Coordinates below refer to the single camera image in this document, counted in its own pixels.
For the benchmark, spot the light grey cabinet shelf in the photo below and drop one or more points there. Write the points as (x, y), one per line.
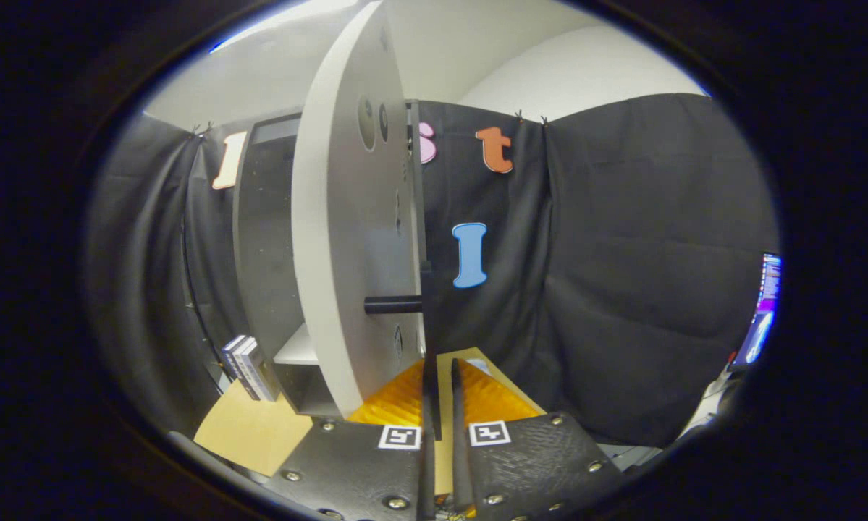
(300, 351)

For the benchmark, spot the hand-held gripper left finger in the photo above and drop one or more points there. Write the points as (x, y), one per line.
(426, 485)

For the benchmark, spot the blue spine book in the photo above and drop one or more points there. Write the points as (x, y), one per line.
(232, 354)

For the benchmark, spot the dark grey cabinet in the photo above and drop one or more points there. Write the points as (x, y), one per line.
(267, 253)

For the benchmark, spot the black backdrop cloth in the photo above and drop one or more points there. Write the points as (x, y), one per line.
(622, 253)

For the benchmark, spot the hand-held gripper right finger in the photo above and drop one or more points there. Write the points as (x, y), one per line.
(460, 463)

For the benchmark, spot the computer monitor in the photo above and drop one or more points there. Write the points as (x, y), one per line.
(763, 311)

